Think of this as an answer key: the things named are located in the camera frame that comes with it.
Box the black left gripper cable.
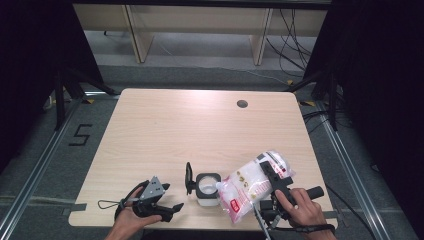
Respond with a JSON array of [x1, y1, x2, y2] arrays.
[[113, 179, 150, 222]]

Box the glass jar with black lid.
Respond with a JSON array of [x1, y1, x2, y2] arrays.
[[184, 161, 223, 208]]

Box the person's left hand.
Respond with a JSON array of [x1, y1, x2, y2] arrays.
[[112, 185, 164, 235]]

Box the red and white sugar bag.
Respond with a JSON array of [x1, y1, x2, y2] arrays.
[[215, 149, 297, 225]]

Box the hanging black cables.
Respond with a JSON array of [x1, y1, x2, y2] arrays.
[[265, 9, 318, 78]]

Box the black floor cables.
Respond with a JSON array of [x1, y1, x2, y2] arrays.
[[300, 109, 335, 135]]

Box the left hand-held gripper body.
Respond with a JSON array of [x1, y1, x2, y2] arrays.
[[131, 175, 167, 220]]

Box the metal floor rail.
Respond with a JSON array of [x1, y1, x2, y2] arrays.
[[318, 99, 389, 240], [0, 96, 85, 238]]

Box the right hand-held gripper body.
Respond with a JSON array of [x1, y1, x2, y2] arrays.
[[253, 176, 325, 240]]

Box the thin grey cord loop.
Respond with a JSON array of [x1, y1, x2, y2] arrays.
[[97, 199, 125, 211]]

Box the long black floor cable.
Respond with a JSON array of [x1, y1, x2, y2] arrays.
[[325, 184, 379, 240]]

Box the black metal stand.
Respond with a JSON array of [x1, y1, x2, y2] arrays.
[[53, 66, 118, 132], [285, 70, 340, 132]]

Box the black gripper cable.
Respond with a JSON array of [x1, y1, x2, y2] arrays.
[[271, 213, 337, 235], [113, 179, 150, 222]]

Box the dark curtain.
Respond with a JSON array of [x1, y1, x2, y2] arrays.
[[303, 0, 424, 234], [0, 0, 105, 174]]

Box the person's right hand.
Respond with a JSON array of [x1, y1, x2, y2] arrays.
[[275, 187, 330, 231]]

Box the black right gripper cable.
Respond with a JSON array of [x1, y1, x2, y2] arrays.
[[271, 213, 337, 235]]

